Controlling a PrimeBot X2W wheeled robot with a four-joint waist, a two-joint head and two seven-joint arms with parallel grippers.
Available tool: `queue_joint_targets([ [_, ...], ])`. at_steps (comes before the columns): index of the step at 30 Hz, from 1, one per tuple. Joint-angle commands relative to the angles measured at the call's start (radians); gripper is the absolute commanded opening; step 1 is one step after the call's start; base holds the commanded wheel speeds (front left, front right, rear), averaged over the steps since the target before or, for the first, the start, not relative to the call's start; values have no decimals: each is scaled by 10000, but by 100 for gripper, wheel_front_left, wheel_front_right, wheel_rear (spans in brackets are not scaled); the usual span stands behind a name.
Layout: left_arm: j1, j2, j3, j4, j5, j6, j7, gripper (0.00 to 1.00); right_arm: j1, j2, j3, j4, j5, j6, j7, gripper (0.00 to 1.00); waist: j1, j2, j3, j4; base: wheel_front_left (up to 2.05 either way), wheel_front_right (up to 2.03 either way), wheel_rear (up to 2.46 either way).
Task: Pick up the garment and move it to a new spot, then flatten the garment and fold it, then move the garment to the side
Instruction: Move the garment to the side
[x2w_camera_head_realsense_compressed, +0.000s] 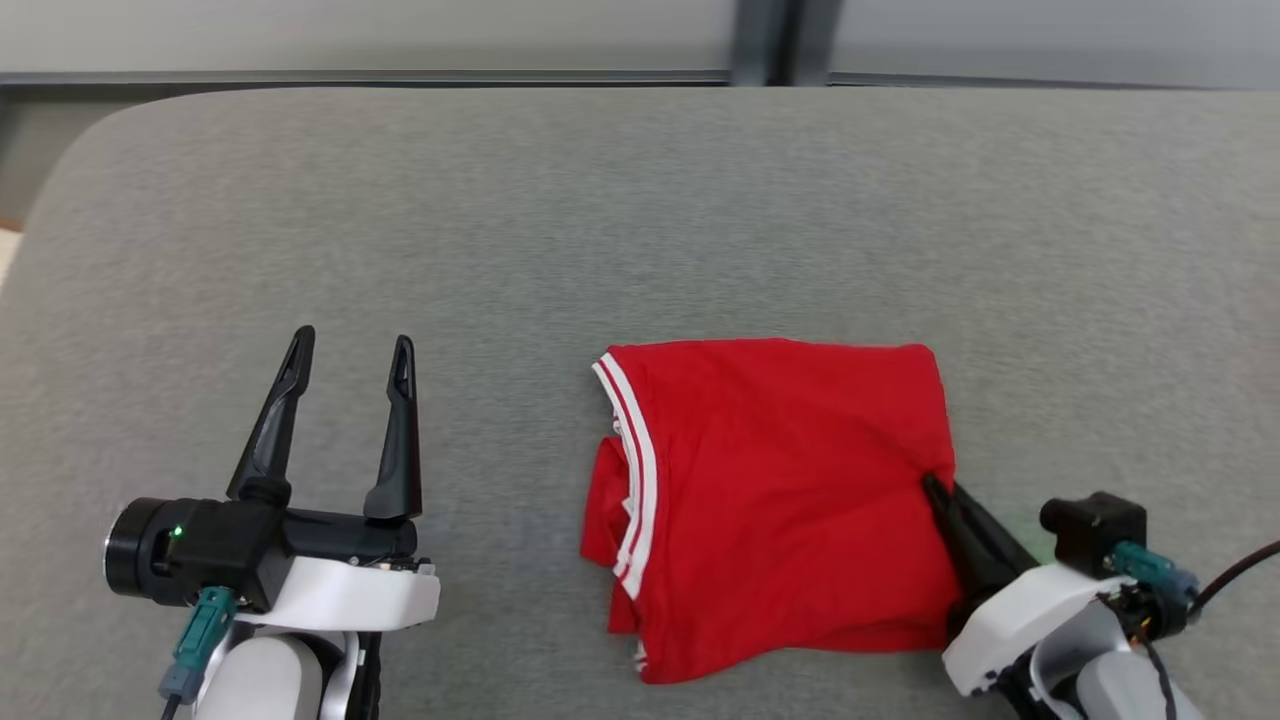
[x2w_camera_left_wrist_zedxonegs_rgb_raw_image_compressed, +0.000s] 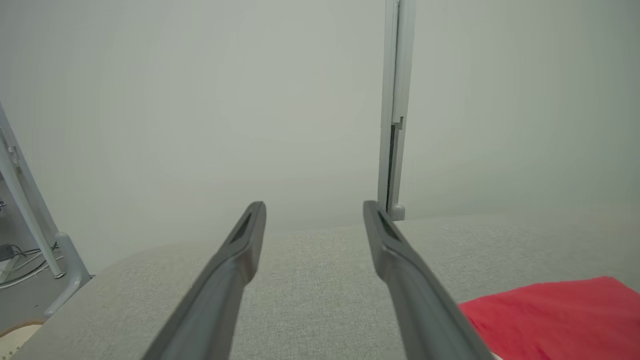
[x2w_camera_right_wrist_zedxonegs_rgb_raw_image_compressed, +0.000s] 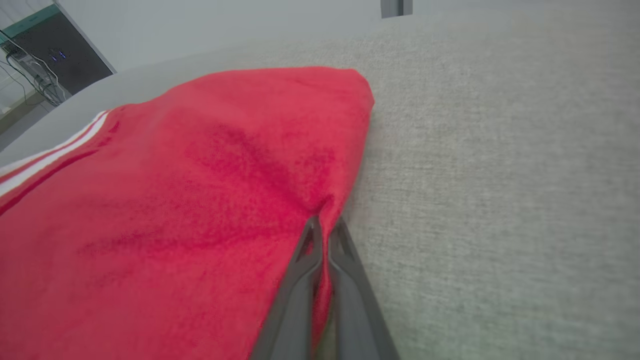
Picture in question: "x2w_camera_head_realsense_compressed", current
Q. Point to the grey metal wall rail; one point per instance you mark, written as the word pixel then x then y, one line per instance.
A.
pixel 400 77

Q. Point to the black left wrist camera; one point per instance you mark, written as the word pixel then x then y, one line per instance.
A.
pixel 200 550

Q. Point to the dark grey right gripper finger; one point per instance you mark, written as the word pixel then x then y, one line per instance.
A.
pixel 1005 555
pixel 965 570

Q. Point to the grey metal double post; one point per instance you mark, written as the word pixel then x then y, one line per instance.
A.
pixel 760 40

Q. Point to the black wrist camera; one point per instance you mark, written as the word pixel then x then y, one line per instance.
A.
pixel 200 550
pixel 1095 525

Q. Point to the red garment with white trim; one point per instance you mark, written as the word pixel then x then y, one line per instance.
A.
pixel 780 480

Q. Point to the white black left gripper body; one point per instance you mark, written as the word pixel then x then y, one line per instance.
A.
pixel 350 595

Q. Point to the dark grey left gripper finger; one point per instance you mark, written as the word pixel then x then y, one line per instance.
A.
pixel 400 460
pixel 270 450

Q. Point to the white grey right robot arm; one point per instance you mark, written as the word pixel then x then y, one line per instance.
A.
pixel 1130 695

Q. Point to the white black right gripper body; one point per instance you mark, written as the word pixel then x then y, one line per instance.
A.
pixel 1010 625

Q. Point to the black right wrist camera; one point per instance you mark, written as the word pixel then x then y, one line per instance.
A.
pixel 1095 525

